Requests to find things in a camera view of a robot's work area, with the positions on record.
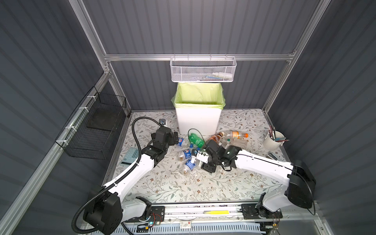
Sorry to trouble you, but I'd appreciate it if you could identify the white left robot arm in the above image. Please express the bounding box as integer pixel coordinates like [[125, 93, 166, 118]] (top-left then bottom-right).
[[71, 117, 178, 235]]

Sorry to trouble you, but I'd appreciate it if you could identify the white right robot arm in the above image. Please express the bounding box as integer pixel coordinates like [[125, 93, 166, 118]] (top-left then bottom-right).
[[190, 140, 316, 219]]

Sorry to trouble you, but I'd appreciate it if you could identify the white plastic trash bin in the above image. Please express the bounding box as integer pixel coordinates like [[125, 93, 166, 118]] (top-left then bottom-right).
[[175, 104, 223, 135]]

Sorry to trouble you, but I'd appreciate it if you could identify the green bin liner bag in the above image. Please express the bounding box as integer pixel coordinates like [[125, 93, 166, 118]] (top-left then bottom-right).
[[171, 83, 226, 110]]

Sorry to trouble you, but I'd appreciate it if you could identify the brown cola bottle centre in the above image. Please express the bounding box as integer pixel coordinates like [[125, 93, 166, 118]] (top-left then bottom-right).
[[209, 131, 225, 144]]

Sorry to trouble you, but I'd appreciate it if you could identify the pepsi bottle upper left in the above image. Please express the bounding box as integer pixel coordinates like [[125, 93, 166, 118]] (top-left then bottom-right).
[[177, 138, 191, 148]]

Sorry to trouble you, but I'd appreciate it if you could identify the pepsi bottle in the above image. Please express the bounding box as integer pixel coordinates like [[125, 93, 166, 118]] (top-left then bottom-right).
[[180, 160, 196, 175], [177, 149, 192, 161], [177, 138, 191, 148]]

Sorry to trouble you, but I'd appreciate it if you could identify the clear bottle top right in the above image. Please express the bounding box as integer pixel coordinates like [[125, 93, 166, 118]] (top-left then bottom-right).
[[222, 138, 248, 149]]

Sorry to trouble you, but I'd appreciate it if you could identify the orange label bottle top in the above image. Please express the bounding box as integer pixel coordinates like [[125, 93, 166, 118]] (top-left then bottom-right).
[[223, 130, 249, 140]]

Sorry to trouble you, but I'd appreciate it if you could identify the pepsi bottle middle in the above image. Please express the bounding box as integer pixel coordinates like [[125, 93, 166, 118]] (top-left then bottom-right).
[[177, 149, 192, 161]]

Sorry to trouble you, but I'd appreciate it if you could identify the green bottle centre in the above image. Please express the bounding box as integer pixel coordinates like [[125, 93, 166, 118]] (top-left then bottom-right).
[[189, 133, 205, 148]]

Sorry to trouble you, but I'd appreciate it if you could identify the pepsi bottle lower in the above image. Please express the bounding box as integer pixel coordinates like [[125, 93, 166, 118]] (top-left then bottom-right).
[[180, 160, 196, 175]]

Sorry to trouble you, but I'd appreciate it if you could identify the metal clip tool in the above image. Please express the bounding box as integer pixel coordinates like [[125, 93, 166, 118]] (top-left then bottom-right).
[[267, 152, 279, 161]]

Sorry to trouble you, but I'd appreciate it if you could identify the white cup with pens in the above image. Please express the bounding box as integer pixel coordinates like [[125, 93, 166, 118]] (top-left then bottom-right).
[[263, 126, 289, 151]]

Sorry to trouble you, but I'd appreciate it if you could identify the white tube in basket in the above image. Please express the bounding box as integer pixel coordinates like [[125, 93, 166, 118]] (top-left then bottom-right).
[[212, 72, 234, 80]]

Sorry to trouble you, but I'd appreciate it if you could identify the white wire mesh basket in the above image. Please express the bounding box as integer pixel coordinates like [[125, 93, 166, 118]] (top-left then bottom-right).
[[169, 56, 237, 83]]

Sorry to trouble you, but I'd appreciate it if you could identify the black wire mesh basket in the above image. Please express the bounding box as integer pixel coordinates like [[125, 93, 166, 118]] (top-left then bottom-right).
[[55, 88, 127, 160]]

